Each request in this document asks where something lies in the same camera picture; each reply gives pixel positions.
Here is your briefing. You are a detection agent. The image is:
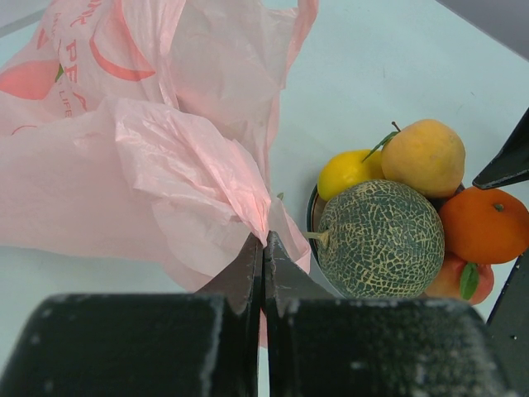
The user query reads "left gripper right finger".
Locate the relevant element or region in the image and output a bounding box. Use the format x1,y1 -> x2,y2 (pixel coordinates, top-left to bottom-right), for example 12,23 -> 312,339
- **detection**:
264,232 -> 516,396

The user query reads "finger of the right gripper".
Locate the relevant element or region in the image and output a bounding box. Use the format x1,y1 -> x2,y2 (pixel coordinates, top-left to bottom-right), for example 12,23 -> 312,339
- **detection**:
487,252 -> 529,396
472,110 -> 529,189

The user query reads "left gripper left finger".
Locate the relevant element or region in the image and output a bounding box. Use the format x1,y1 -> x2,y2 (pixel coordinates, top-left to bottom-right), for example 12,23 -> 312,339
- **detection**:
1,236 -> 263,396

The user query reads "orange fake peach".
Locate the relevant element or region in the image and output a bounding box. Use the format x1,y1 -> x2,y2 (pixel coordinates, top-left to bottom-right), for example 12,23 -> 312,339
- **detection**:
424,252 -> 494,305

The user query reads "orange fake tangerine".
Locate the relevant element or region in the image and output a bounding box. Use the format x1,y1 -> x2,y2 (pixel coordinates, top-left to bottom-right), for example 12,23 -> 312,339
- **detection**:
439,187 -> 528,265

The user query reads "yellow orange fake apricot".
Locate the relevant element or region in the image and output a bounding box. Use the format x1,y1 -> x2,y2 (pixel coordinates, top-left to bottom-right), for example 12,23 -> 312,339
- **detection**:
365,119 -> 466,199

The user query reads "green netted fake melon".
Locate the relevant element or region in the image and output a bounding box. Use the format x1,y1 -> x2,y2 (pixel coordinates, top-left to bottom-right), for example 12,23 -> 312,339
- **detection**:
305,179 -> 445,299

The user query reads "yellow fake mango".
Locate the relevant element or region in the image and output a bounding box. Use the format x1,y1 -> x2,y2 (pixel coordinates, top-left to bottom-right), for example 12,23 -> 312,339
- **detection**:
317,149 -> 384,201

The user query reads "pink plastic bag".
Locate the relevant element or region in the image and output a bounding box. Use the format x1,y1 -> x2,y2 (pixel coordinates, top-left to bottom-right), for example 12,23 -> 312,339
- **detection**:
1,1 -> 318,291

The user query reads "round printed plate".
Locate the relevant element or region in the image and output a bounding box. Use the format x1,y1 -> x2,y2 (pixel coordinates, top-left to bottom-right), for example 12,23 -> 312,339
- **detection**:
306,185 -> 327,232

